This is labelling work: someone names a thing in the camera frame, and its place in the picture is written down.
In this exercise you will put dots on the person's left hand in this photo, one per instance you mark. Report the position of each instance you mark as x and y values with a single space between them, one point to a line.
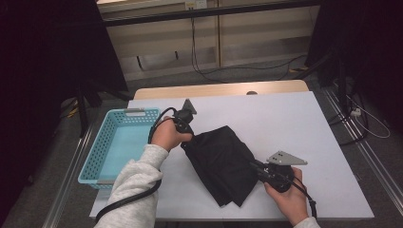
168 136

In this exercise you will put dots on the metal floor rail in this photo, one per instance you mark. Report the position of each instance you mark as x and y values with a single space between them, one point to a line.
374 164
66 183

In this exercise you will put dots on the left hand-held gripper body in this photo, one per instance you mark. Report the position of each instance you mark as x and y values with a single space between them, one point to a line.
183 120

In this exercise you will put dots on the black pants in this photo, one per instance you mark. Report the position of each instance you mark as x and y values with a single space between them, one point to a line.
221 161

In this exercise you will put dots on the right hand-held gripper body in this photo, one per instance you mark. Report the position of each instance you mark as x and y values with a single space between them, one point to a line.
278 174

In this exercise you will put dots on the light blue perforated basket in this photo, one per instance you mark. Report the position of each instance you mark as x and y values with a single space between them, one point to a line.
117 148

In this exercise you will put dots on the white power plug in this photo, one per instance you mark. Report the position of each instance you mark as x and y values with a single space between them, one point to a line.
355 112

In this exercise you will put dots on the white wall socket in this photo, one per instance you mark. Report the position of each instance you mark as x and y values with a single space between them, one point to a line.
195 4

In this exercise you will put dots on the person's right hand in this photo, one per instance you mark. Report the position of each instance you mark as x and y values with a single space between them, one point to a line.
290 202

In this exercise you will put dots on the black stand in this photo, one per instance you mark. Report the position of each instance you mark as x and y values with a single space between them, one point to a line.
83 110
341 82

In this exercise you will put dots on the wooden table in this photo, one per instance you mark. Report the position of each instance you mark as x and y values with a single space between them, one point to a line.
190 89

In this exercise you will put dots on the black curtain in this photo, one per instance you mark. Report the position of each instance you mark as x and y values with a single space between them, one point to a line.
374 47
38 79

